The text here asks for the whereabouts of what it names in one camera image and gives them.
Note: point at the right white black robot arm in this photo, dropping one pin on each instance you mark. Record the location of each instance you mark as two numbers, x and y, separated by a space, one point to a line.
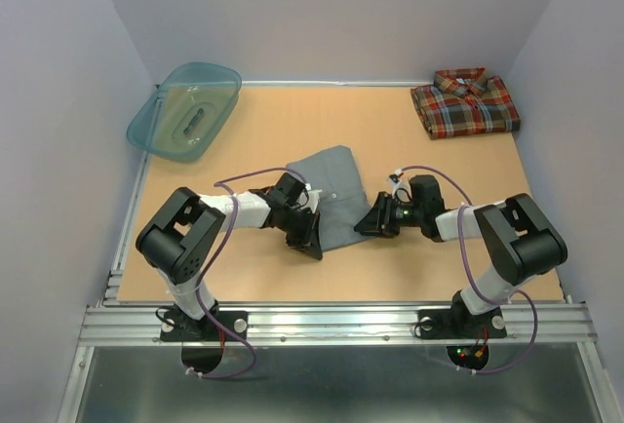
521 241

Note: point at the folded plaid flannel shirt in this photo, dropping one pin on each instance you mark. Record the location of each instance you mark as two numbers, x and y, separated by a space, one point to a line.
464 102

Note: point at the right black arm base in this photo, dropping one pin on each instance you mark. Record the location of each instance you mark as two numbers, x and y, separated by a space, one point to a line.
456 322

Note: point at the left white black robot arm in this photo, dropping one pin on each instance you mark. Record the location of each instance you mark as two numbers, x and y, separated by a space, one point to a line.
180 235

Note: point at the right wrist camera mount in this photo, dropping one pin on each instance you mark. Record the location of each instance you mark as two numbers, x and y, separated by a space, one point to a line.
400 189

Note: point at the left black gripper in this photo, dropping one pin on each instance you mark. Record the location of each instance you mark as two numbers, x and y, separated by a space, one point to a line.
307 242

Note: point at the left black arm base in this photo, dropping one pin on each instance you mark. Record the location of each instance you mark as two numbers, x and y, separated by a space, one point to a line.
177 327

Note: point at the teal transparent plastic bin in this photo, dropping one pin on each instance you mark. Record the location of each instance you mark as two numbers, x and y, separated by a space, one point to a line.
186 112

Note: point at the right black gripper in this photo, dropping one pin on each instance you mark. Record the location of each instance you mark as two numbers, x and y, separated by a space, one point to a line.
378 219

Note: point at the grey long sleeve shirt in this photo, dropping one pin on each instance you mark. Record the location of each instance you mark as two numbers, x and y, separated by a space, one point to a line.
343 200

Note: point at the aluminium rail frame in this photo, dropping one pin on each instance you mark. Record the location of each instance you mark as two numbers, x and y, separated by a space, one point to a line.
332 340

